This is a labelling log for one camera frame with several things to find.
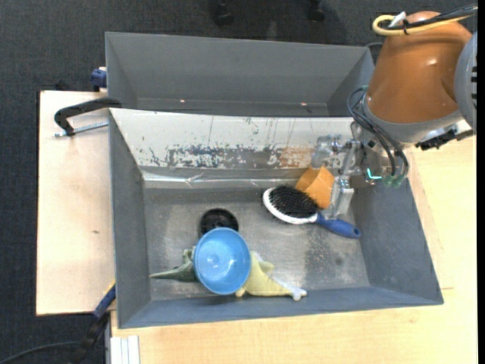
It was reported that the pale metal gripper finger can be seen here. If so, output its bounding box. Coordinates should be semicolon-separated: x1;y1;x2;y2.
329;176;356;221
311;134;348;171

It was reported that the orange plastic cup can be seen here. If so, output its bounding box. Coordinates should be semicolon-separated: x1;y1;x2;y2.
294;165;336;210

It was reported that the green plush toy animal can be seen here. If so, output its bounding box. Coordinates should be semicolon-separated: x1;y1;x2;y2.
149;247;308;302

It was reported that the grey metal bin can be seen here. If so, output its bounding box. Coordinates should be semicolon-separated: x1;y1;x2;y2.
104;31;445;330

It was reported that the black round disc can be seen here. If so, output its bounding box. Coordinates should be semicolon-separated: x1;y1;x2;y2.
199;208;240;235

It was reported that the blue plastic bowl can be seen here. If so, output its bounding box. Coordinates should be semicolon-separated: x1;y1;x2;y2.
192;227;252;296

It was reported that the pale wood board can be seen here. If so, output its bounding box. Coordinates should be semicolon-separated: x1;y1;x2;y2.
36;89;117;316

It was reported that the white hairbrush with blue handle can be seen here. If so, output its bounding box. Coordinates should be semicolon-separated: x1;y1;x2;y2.
262;185;362;240

